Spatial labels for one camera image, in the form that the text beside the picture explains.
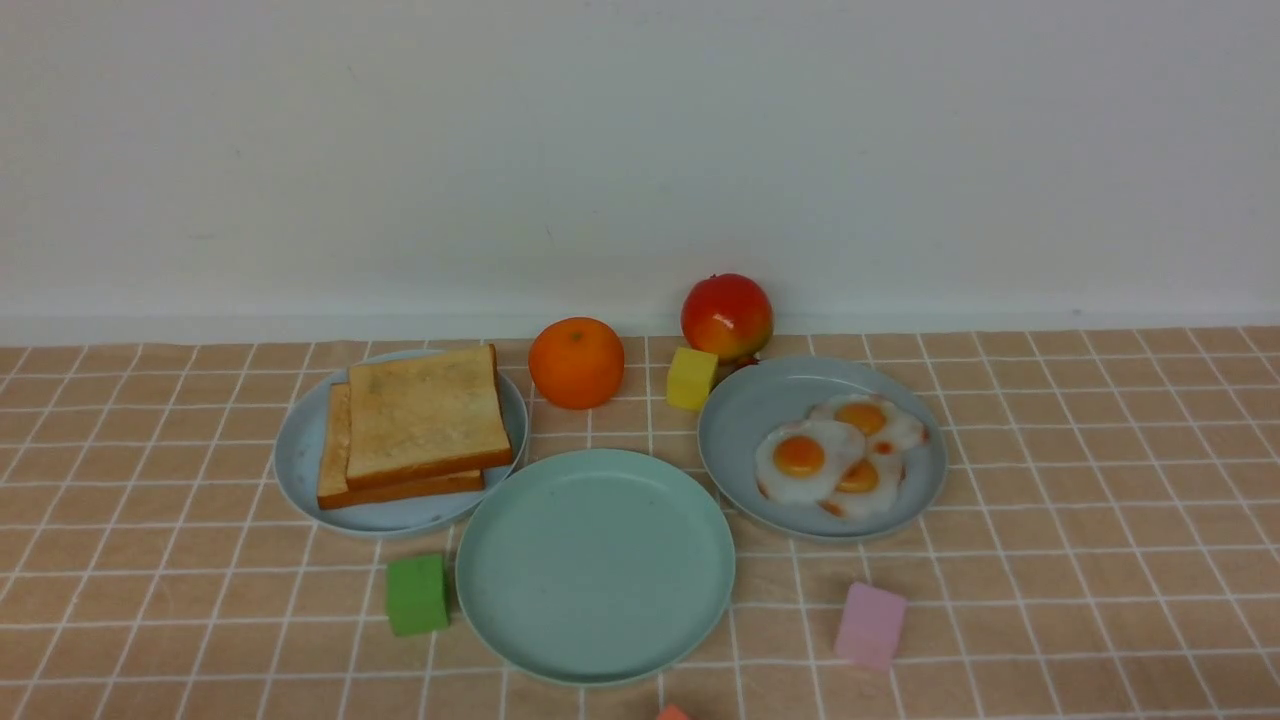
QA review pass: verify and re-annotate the fried egg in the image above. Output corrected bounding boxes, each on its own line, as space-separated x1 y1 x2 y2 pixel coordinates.
754 420 867 506
818 454 906 521
806 395 931 455

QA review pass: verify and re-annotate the toast slice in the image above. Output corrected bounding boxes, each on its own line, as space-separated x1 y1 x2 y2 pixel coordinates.
317 383 486 511
346 345 515 489

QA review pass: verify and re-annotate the yellow foam cube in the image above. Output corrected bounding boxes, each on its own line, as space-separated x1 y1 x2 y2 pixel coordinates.
666 347 719 413

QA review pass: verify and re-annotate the orange fruit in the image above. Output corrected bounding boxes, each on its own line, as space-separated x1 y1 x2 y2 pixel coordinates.
527 316 625 410

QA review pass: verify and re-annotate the red yellow apple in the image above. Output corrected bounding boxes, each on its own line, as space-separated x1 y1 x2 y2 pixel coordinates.
680 273 774 366

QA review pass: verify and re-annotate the grey-blue right plate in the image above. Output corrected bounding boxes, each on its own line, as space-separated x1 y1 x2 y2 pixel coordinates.
698 356 948 543

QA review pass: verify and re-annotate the green centre plate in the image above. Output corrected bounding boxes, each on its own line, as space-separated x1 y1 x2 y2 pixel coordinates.
453 448 736 687

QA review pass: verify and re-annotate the green foam cube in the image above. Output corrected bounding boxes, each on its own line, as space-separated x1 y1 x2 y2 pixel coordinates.
385 553 451 638

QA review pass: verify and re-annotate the light blue left plate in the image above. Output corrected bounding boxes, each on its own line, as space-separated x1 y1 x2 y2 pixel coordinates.
274 350 530 537

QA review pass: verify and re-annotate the orange-red foam cube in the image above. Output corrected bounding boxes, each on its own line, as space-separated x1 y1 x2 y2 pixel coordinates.
655 705 692 720

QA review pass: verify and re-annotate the pink foam cube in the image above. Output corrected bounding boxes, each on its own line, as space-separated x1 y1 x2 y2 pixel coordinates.
835 582 908 674

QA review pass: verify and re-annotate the checked peach tablecloth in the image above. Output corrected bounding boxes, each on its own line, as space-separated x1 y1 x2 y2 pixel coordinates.
1 327 1279 719

